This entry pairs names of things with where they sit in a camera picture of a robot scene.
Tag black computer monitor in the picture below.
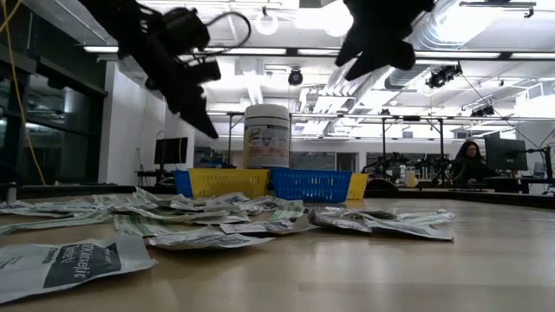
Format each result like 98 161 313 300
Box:
153 137 190 166
484 137 529 172

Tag black aluminium table frame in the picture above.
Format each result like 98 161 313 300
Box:
0 184 555 210

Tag background robot arms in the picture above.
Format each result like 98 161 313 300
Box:
363 151 454 188

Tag black ceiling track light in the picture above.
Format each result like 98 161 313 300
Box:
459 0 538 19

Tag silver ceiling duct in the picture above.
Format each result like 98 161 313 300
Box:
383 0 493 91

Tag white ring light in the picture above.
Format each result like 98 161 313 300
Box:
254 9 280 36

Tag person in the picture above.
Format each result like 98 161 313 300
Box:
450 140 491 185

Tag white disinfecting wipes canister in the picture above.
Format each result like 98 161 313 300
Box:
242 103 291 170

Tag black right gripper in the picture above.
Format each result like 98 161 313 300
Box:
334 0 436 82

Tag black metal stand frame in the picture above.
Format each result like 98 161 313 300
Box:
380 114 447 174

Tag black ceiling camera cluster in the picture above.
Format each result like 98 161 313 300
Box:
425 62 464 90
470 105 496 119

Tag yellow extension cable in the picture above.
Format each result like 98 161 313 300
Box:
0 0 47 186

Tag blue plastic basket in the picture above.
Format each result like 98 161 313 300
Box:
269 167 353 204
173 169 194 198

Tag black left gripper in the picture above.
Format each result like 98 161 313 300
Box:
145 55 222 140

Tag yellow plastic basket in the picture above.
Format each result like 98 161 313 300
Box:
187 167 271 200
346 172 369 201

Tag black beam with light strips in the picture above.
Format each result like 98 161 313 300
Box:
82 44 555 62

